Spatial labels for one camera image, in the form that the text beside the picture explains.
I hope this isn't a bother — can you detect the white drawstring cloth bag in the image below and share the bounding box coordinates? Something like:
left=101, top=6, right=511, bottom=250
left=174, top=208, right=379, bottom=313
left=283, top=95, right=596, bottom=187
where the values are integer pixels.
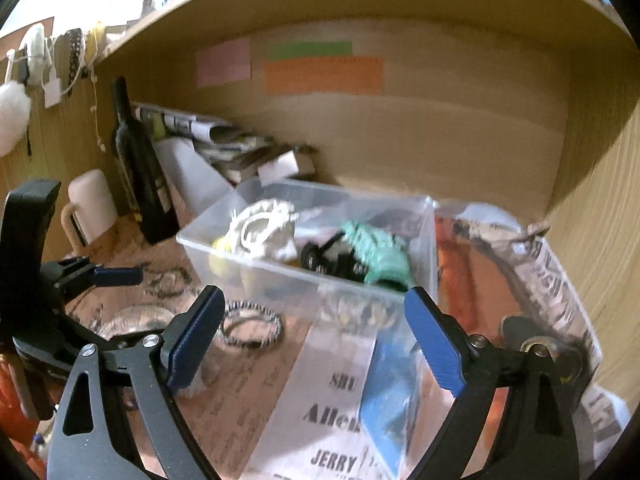
left=212, top=198, right=298, bottom=262

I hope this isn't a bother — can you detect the floral fabric pouch black strap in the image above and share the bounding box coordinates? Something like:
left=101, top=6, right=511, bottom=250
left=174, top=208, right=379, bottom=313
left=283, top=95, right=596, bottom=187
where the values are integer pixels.
left=298, top=228, right=371, bottom=281

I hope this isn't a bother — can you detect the teal knitted cloth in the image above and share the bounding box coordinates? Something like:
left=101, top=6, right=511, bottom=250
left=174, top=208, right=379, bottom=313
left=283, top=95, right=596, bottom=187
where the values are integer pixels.
left=341, top=220, right=413, bottom=292

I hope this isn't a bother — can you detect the white mug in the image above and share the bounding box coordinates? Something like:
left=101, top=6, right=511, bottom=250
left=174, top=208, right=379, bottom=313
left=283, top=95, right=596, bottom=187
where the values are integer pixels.
left=61, top=169, right=118, bottom=255

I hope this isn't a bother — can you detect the dark wine bottle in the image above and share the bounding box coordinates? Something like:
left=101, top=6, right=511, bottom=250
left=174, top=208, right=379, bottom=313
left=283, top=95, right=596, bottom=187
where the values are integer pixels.
left=111, top=77, right=179, bottom=245

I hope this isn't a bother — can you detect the clear plastic box lid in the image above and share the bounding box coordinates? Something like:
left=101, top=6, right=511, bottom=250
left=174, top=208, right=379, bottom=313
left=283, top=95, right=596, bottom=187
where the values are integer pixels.
left=154, top=136, right=233, bottom=217

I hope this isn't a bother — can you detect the stack of newspapers and magazines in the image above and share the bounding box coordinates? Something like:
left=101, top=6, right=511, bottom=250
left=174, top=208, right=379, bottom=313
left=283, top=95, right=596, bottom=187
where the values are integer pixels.
left=132, top=103, right=280, bottom=184

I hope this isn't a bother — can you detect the white fluffy pompom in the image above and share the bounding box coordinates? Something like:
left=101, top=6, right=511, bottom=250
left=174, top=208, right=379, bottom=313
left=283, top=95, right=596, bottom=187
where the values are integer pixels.
left=0, top=80, right=32, bottom=157

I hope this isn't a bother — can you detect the white folded card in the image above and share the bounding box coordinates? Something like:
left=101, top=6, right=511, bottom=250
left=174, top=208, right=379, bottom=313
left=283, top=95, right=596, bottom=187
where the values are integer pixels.
left=257, top=151, right=316, bottom=185

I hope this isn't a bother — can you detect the clear plastic storage box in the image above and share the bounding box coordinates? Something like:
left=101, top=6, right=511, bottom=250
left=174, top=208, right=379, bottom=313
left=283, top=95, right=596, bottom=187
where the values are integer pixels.
left=177, top=178, right=437, bottom=339

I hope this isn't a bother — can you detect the pink paper note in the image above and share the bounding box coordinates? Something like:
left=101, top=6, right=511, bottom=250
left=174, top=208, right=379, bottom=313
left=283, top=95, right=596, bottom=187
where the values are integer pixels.
left=195, top=37, right=252, bottom=88

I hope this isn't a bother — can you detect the green paper note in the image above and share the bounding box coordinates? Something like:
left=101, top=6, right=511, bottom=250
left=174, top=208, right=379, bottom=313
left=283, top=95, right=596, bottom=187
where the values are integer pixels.
left=267, top=40, right=352, bottom=61

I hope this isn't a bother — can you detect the orange paper note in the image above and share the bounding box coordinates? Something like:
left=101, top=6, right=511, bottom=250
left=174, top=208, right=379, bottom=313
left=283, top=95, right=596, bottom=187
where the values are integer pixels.
left=264, top=55, right=385, bottom=96

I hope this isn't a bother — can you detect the wooden shelf unit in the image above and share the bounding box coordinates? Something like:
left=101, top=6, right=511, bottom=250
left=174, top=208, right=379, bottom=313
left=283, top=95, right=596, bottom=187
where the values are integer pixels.
left=0, top=0, right=640, bottom=261

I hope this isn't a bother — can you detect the beaded chain bracelet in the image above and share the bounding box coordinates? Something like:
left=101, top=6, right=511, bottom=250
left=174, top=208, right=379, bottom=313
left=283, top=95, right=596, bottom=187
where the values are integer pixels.
left=218, top=300, right=284, bottom=350

